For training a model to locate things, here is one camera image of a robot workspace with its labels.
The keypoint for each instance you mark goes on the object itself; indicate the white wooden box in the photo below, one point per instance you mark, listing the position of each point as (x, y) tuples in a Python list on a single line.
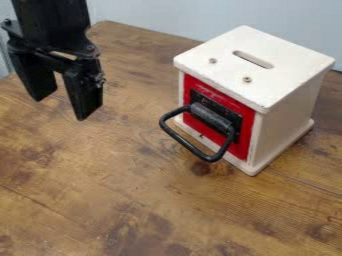
[(263, 78)]

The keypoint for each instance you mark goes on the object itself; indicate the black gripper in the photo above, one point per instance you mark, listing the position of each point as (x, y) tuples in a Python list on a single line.
[(54, 25)]

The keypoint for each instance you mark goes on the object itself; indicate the red drawer front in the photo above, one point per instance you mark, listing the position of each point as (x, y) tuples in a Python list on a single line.
[(198, 91)]

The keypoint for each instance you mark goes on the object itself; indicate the black metal drawer handle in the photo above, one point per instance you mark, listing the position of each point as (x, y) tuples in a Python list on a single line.
[(209, 115)]

